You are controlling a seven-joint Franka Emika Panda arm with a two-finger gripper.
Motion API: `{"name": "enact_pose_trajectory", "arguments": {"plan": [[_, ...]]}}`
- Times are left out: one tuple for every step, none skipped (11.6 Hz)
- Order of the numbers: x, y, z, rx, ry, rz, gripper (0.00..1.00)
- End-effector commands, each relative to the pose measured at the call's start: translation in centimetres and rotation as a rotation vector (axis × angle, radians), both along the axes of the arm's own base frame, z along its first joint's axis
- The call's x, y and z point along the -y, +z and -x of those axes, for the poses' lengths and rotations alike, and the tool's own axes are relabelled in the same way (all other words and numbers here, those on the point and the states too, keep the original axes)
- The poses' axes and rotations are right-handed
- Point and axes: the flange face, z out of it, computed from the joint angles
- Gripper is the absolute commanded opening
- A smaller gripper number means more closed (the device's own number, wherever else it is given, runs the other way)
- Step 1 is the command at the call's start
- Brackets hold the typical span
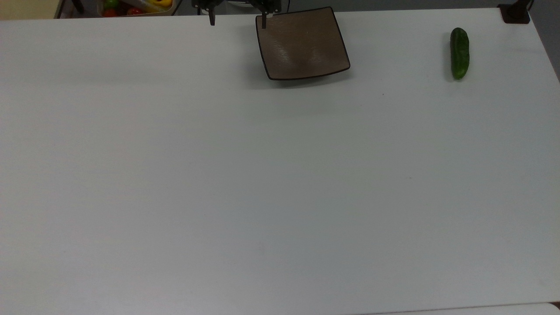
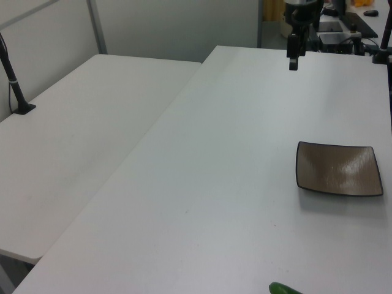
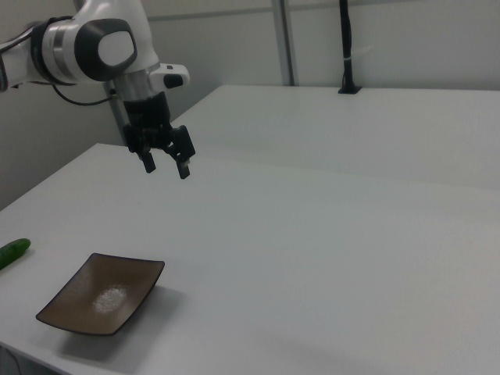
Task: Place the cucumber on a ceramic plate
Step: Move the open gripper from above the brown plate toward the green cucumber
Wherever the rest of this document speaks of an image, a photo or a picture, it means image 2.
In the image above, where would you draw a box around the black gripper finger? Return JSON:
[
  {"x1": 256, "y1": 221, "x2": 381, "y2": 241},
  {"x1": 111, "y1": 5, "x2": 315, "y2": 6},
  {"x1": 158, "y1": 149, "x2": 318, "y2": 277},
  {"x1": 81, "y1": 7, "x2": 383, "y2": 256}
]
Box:
[
  {"x1": 298, "y1": 28, "x2": 307, "y2": 58},
  {"x1": 286, "y1": 33, "x2": 300, "y2": 72}
]

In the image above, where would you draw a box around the robot gripper body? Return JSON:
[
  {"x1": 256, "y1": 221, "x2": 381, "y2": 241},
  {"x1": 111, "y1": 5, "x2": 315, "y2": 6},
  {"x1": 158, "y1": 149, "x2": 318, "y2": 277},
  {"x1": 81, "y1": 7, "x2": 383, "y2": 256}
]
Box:
[{"x1": 283, "y1": 0, "x2": 322, "y2": 36}]

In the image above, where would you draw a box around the green cucumber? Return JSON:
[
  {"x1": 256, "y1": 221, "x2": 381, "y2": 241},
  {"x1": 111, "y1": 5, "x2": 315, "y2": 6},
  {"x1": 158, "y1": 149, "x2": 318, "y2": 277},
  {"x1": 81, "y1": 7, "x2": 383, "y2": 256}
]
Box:
[{"x1": 268, "y1": 281, "x2": 303, "y2": 294}]

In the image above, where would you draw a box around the square brown ceramic plate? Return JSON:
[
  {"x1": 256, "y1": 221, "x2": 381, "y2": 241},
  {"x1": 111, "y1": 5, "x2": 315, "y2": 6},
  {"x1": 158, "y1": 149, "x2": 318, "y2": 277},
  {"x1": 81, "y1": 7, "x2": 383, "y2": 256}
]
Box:
[{"x1": 295, "y1": 140, "x2": 385, "y2": 198}]

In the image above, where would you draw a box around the grey metal box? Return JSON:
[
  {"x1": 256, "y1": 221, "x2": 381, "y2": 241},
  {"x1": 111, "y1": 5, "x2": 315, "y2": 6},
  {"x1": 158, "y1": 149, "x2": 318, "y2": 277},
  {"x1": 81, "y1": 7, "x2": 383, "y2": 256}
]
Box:
[
  {"x1": 318, "y1": 32, "x2": 353, "y2": 45},
  {"x1": 318, "y1": 21, "x2": 344, "y2": 33}
]

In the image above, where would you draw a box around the black camera stand pole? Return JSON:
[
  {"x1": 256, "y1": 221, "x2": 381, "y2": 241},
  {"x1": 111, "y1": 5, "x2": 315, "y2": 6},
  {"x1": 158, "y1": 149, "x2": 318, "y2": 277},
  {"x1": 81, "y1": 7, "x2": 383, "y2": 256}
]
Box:
[
  {"x1": 371, "y1": 17, "x2": 392, "y2": 65},
  {"x1": 0, "y1": 31, "x2": 37, "y2": 116}
]

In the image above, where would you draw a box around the grey partition frame post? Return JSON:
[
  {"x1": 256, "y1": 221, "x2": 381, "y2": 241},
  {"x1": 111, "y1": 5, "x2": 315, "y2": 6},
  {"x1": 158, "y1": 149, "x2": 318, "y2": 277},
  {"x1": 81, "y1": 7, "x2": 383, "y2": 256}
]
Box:
[{"x1": 86, "y1": 0, "x2": 108, "y2": 56}]

